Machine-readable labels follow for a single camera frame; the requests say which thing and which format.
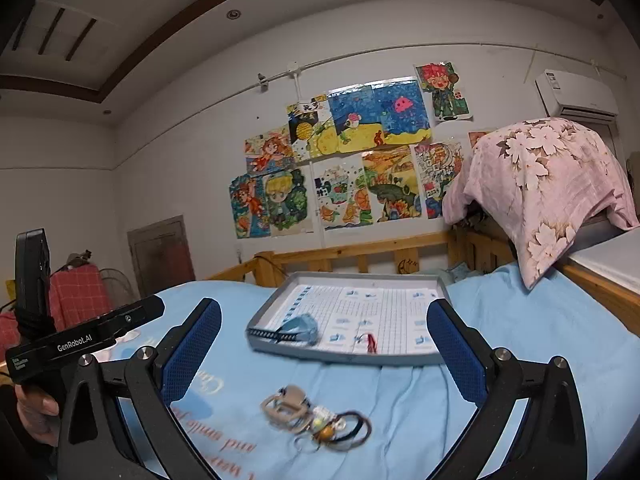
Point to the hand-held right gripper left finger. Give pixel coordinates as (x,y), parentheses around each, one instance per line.
(192,352)

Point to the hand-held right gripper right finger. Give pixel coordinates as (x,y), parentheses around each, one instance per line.
(457,355)

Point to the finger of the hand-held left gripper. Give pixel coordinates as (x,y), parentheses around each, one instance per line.
(131,316)

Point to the taupe claw hair clip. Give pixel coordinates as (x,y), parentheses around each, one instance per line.
(272,411)

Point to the white hair clip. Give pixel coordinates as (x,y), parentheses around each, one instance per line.
(359,341)

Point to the cream claw hair clip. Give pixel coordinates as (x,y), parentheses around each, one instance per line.
(295,394)

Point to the grey cardboard tray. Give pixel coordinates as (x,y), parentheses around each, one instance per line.
(345,355)

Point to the pale green bead charm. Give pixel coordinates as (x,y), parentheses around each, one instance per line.
(320,416)

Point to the amber bead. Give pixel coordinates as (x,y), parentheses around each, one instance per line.
(325,434)

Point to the person's left hand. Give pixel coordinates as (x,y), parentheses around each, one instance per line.
(35,407)

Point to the round floor fan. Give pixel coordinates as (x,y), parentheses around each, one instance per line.
(114,280)

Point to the red plaid cloth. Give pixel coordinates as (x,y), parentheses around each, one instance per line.
(80,295)

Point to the light blue bed sheet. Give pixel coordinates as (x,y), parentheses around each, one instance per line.
(525,340)

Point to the brown wooden door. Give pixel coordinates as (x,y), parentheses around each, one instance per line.
(162,252)

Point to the black white striped hair band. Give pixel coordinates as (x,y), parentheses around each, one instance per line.
(270,334)

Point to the blue grid paper sheet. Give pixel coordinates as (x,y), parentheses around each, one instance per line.
(375,310)

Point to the blue hair clip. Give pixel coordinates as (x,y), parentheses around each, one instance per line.
(302,327)

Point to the white mattress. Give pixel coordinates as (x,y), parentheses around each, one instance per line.
(610,262)

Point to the pink blanket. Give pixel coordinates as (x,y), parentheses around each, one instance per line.
(540,185)

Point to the white ceiling vent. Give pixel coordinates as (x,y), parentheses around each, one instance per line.
(55,30)

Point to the white air conditioner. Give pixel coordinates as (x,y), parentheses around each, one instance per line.
(575,92)

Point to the wooden bed frame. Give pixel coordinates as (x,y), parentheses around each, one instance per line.
(350,252)

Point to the group of wall drawings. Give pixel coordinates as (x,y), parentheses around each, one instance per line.
(350,160)

